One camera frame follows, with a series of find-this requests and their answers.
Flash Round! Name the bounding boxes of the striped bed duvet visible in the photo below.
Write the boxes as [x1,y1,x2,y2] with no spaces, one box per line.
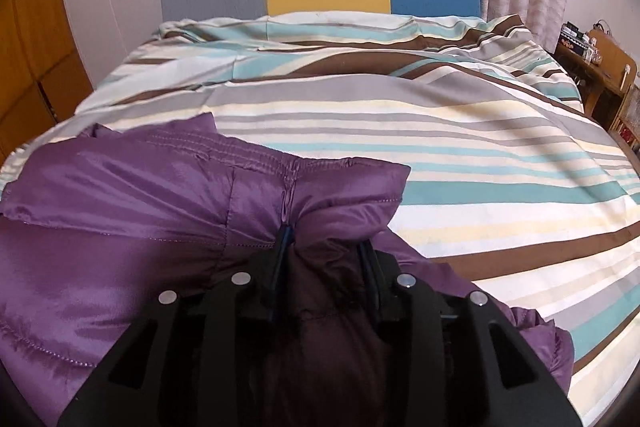
[1,12,639,426]

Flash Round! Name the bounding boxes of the orange wooden wardrobe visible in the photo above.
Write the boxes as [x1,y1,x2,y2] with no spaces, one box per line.
[0,0,92,158]

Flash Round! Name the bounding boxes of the items on desk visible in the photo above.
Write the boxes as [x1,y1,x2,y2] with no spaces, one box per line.
[559,22,602,65]

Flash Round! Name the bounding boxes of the wooden desk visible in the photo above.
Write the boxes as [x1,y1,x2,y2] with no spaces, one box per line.
[553,28,638,130]

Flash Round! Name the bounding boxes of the purple quilted down jacket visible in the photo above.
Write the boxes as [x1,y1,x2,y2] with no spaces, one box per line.
[1,115,574,426]

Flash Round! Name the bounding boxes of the wooden rattan chair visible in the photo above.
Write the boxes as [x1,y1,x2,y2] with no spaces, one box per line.
[608,84,640,160]

